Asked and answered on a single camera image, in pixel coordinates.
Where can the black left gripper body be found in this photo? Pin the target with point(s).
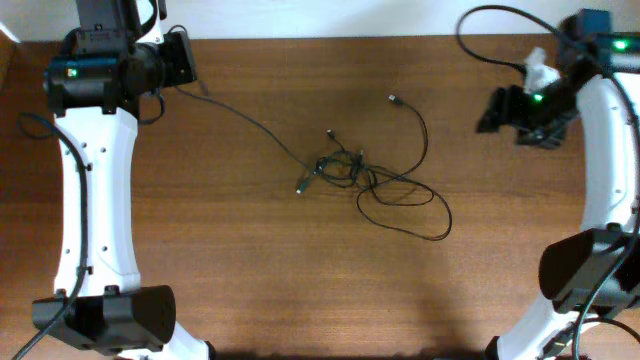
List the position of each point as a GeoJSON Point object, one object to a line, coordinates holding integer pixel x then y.
{"type": "Point", "coordinates": [179, 59]}

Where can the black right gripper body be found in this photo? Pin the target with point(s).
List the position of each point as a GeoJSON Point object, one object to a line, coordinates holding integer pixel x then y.
{"type": "Point", "coordinates": [500, 111]}

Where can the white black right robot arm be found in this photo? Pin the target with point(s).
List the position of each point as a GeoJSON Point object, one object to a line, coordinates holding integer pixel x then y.
{"type": "Point", "coordinates": [589, 278]}

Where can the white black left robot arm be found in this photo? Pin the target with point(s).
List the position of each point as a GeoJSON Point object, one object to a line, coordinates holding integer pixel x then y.
{"type": "Point", "coordinates": [94, 86]}

